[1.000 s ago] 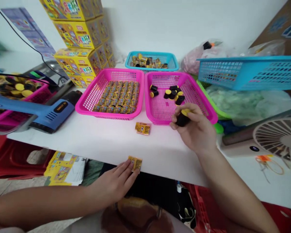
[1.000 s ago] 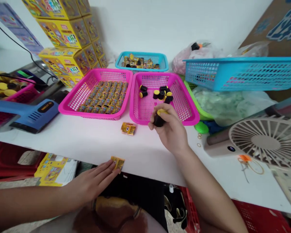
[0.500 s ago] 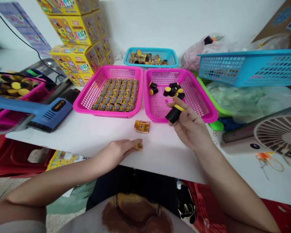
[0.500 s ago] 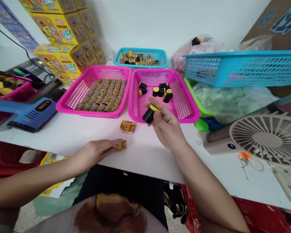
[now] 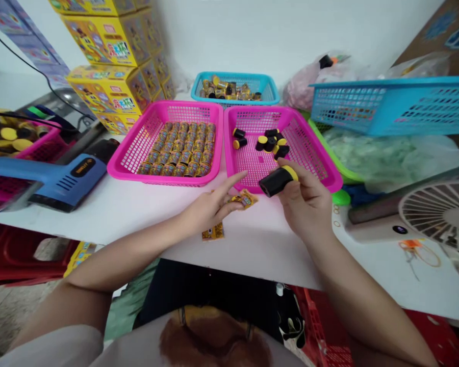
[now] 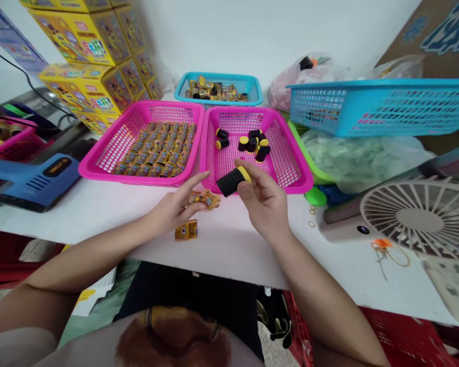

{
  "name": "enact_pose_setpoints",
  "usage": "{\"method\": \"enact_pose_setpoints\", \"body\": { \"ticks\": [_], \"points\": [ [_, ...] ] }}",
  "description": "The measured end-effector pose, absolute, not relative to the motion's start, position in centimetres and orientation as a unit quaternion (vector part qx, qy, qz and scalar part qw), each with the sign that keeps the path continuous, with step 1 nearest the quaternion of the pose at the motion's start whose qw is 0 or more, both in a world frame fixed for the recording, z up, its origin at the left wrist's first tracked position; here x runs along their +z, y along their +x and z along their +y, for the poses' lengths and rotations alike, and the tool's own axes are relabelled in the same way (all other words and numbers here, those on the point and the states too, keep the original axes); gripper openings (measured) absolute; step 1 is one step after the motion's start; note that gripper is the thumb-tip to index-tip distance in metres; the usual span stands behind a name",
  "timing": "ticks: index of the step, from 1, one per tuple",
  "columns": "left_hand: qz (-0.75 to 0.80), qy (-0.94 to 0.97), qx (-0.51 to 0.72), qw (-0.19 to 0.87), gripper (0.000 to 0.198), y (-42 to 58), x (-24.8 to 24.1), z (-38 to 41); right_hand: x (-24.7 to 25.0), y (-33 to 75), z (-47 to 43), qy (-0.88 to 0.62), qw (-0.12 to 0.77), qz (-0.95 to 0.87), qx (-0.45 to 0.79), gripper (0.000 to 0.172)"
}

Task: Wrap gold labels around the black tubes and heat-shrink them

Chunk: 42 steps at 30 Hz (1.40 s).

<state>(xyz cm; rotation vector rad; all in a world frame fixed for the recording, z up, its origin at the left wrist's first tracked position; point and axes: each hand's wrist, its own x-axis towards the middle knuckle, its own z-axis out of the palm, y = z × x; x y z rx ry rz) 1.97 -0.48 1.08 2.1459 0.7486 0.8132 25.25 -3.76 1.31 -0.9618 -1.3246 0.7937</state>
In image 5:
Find white desk fan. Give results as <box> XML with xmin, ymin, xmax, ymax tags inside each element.
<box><xmin>347</xmin><ymin>179</ymin><xmax>459</xmax><ymax>268</ymax></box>

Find green plastic basket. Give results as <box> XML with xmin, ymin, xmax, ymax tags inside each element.
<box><xmin>307</xmin><ymin>117</ymin><xmax>365</xmax><ymax>185</ymax></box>

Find clear bag of green pieces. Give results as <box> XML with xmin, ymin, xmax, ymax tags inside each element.
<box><xmin>322</xmin><ymin>127</ymin><xmax>459</xmax><ymax>194</ymax></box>

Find pink plastic basket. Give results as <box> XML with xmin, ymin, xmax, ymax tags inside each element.
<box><xmin>107</xmin><ymin>100</ymin><xmax>225</xmax><ymax>188</ymax></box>
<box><xmin>0</xmin><ymin>110</ymin><xmax>63</xmax><ymax>212</ymax></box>
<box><xmin>223</xmin><ymin>105</ymin><xmax>344</xmax><ymax>195</ymax></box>

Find person's body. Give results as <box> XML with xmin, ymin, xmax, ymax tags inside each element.
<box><xmin>0</xmin><ymin>304</ymin><xmax>311</xmax><ymax>367</ymax></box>

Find yellow printed flat carton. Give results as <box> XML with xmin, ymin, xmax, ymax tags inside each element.
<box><xmin>62</xmin><ymin>241</ymin><xmax>97</xmax><ymax>279</ymax></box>

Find small blue plastic basket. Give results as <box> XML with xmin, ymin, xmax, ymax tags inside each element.
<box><xmin>191</xmin><ymin>71</ymin><xmax>281</xmax><ymax>109</ymax></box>

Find red plastic crate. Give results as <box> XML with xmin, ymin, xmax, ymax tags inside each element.
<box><xmin>290</xmin><ymin>285</ymin><xmax>459</xmax><ymax>367</ymax></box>

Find yellow printed label sleeve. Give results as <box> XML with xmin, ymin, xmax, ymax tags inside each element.
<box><xmin>229</xmin><ymin>189</ymin><xmax>261</xmax><ymax>210</ymax></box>
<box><xmin>201</xmin><ymin>220</ymin><xmax>225</xmax><ymax>243</ymax></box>

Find person's left hand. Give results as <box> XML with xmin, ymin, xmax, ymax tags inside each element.
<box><xmin>185</xmin><ymin>170</ymin><xmax>249</xmax><ymax>230</ymax></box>

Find purple printed carton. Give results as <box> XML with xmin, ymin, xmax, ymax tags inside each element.
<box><xmin>0</xmin><ymin>0</ymin><xmax>74</xmax><ymax>89</ymax></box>

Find stack of yellow printed cartons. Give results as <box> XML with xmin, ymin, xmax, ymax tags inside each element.
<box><xmin>47</xmin><ymin>0</ymin><xmax>177</xmax><ymax>135</ymax></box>

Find person's right hand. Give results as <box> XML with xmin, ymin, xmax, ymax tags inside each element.
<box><xmin>276</xmin><ymin>168</ymin><xmax>337</xmax><ymax>240</ymax></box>

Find rows of labelled cylinders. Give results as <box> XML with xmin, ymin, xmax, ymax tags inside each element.
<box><xmin>136</xmin><ymin>121</ymin><xmax>217</xmax><ymax>179</ymax></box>

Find brown cardboard box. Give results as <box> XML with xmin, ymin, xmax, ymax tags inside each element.
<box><xmin>389</xmin><ymin>0</ymin><xmax>459</xmax><ymax>79</ymax></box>

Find large blue plastic basket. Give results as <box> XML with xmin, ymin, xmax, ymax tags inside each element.
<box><xmin>308</xmin><ymin>76</ymin><xmax>459</xmax><ymax>138</ymax></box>

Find person's legs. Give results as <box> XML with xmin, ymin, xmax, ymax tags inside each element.
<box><xmin>133</xmin><ymin>259</ymin><xmax>308</xmax><ymax>349</ymax></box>

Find orange small scissors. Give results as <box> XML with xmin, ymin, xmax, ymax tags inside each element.
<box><xmin>398</xmin><ymin>238</ymin><xmax>443</xmax><ymax>283</ymax></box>

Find black cable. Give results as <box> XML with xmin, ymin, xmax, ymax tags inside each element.
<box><xmin>0</xmin><ymin>19</ymin><xmax>83</xmax><ymax>132</ymax></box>

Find black cylinder with yellow cap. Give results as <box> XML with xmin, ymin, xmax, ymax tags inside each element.
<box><xmin>258</xmin><ymin>165</ymin><xmax>300</xmax><ymax>199</ymax></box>

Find heap of unlabelled black cylinders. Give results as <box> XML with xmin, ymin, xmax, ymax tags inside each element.
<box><xmin>0</xmin><ymin>108</ymin><xmax>51</xmax><ymax>158</ymax></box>

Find pile of black yellow-capped cylinders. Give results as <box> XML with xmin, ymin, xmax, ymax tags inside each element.
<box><xmin>232</xmin><ymin>127</ymin><xmax>291</xmax><ymax>161</ymax></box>

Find blue heat gun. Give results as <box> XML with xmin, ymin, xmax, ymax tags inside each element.
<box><xmin>0</xmin><ymin>138</ymin><xmax>121</xmax><ymax>214</ymax></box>

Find pink plastic bag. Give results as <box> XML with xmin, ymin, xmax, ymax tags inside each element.
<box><xmin>283</xmin><ymin>49</ymin><xmax>353</xmax><ymax>112</ymax></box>

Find red plastic stool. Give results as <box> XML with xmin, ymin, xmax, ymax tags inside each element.
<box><xmin>0</xmin><ymin>217</ymin><xmax>82</xmax><ymax>285</ymax></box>

